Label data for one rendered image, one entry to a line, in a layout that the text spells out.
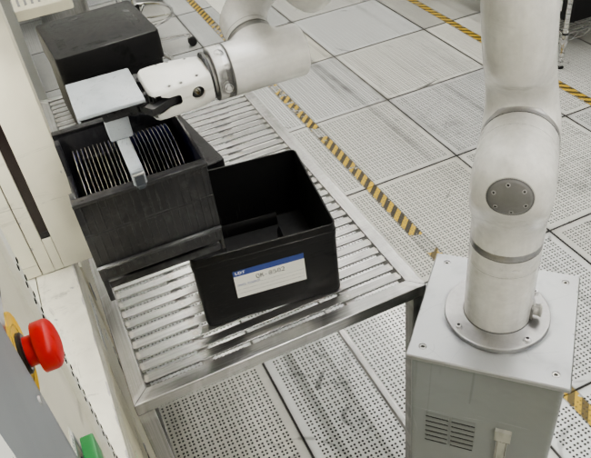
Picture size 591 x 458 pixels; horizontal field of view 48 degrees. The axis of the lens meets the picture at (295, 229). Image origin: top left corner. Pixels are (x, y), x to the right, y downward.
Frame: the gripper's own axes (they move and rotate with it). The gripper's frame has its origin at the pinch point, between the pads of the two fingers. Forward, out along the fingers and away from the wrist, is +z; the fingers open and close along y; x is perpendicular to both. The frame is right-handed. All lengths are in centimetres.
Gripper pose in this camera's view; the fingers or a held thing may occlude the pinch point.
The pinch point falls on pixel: (111, 104)
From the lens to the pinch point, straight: 105.6
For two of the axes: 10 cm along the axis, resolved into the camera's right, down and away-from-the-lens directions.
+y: -3.9, -5.5, 7.3
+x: -1.1, -7.7, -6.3
